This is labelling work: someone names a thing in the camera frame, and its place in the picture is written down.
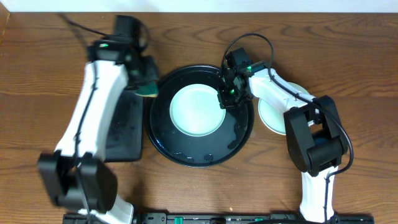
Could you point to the green yellow sponge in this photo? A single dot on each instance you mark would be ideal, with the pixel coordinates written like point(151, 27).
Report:
point(149, 89)

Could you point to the round black tray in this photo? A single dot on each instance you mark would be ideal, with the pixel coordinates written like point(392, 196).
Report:
point(186, 150)

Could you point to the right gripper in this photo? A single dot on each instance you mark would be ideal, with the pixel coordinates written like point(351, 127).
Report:
point(224, 101)

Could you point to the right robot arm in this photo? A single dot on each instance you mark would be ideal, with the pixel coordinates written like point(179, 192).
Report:
point(313, 130)

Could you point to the rectangular black tray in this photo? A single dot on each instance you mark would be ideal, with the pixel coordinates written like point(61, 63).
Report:
point(124, 139)

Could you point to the light green plate top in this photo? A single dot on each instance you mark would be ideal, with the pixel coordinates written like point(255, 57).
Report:
point(195, 110)

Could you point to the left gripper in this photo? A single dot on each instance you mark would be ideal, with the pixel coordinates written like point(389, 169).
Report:
point(146, 76)

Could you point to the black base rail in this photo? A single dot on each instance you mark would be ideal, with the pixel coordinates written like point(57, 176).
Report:
point(163, 218)

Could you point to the light green plate bottom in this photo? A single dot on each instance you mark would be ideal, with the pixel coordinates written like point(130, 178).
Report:
point(270, 118)

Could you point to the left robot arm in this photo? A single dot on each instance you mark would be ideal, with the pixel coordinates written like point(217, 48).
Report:
point(75, 175)

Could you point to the light green plate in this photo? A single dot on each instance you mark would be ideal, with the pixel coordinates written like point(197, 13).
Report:
point(270, 118)
point(195, 110)

